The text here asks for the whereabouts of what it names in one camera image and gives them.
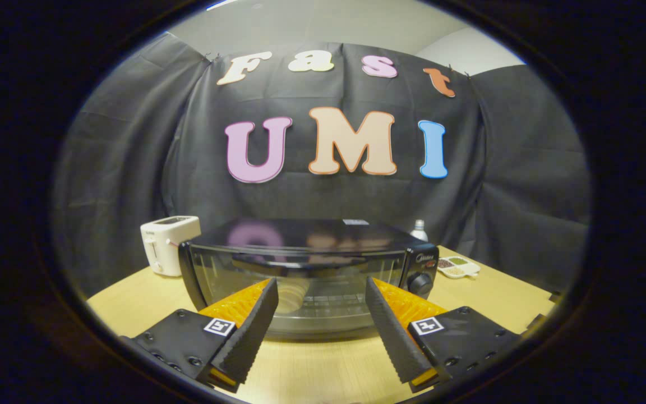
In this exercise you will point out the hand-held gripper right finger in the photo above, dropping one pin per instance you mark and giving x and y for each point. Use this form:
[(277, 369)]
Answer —
[(396, 339)]

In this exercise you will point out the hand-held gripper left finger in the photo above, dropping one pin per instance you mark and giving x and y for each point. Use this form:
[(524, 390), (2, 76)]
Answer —
[(250, 339)]

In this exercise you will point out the beige bread roll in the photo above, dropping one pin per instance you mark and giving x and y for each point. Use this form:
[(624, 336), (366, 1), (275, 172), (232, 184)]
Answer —
[(294, 294)]

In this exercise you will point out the black toaster oven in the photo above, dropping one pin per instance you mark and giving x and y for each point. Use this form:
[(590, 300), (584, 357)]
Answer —
[(312, 233)]

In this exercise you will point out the white pop-up toaster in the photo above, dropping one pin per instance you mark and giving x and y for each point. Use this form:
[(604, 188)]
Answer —
[(166, 247)]

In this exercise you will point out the white divided spice dish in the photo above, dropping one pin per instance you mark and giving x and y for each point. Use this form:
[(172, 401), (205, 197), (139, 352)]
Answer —
[(469, 270)]

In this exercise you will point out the silver bottle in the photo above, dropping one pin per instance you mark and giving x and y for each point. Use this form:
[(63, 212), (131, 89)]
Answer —
[(419, 231)]

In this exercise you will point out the black backdrop cloth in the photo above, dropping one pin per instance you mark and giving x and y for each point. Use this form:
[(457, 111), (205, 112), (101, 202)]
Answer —
[(121, 168)]

